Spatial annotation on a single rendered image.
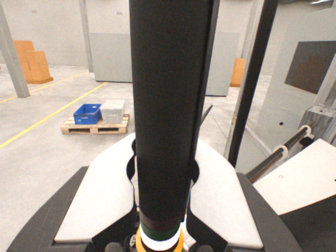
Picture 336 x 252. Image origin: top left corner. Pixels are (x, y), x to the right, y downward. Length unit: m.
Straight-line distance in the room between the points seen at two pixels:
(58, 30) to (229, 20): 11.45
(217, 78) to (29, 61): 7.20
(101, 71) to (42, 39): 7.90
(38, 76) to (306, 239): 8.43
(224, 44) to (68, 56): 11.16
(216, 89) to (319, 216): 5.81
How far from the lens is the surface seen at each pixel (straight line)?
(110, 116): 3.24
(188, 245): 0.20
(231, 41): 5.95
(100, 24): 13.15
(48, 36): 14.81
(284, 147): 0.39
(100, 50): 7.69
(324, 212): 0.31
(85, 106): 3.92
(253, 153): 1.36
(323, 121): 0.65
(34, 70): 8.49
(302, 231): 0.29
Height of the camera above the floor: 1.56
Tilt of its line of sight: 27 degrees down
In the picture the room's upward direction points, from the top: 3 degrees clockwise
